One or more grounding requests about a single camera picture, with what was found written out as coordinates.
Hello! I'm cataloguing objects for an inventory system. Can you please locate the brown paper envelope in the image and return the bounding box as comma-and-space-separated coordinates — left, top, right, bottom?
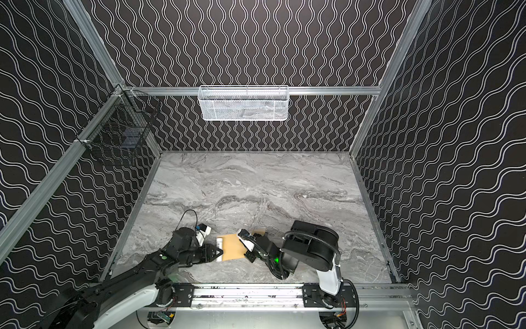
219, 233, 248, 262

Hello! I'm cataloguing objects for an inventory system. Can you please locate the white glue stick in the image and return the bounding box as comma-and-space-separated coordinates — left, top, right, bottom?
216, 237, 224, 262

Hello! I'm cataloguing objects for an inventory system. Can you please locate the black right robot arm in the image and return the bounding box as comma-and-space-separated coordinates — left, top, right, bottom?
237, 220, 343, 309

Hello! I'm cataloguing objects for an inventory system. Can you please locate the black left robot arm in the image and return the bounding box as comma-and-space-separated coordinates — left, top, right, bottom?
36, 228, 223, 328

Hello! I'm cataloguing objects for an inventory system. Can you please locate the aluminium back crossbar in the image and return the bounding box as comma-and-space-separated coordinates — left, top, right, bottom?
126, 86, 381, 97

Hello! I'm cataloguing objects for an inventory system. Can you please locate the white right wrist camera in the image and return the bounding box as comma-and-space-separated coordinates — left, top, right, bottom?
237, 229, 256, 252

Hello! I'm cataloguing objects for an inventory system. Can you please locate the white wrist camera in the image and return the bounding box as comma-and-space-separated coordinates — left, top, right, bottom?
195, 223, 212, 247
237, 229, 256, 252

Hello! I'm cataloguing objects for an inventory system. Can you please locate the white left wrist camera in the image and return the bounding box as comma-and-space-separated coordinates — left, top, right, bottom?
195, 223, 212, 247

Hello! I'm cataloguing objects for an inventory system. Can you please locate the thin black left cable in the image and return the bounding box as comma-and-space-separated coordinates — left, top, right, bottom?
174, 209, 199, 233

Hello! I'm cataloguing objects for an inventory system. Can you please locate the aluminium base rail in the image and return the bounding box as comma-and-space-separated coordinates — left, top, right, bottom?
81, 282, 416, 312

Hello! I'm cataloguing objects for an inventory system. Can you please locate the black wire basket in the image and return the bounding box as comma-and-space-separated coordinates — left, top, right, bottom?
81, 90, 161, 167

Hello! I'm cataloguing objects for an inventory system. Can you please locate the white wire mesh basket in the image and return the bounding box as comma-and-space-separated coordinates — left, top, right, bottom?
197, 92, 290, 121

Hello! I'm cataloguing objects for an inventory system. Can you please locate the aluminium left side rail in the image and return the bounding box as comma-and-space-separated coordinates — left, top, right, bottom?
1, 85, 123, 261

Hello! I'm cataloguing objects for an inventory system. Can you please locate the aluminium frame corner post right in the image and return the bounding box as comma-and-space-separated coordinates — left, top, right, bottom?
350, 0, 432, 158

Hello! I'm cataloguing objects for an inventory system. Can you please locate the aluminium frame corner post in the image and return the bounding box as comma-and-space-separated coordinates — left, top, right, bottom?
63, 0, 125, 86
350, 0, 432, 158

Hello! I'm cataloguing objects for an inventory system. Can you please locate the aluminium frame corner post left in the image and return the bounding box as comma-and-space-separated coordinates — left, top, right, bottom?
63, 0, 125, 86

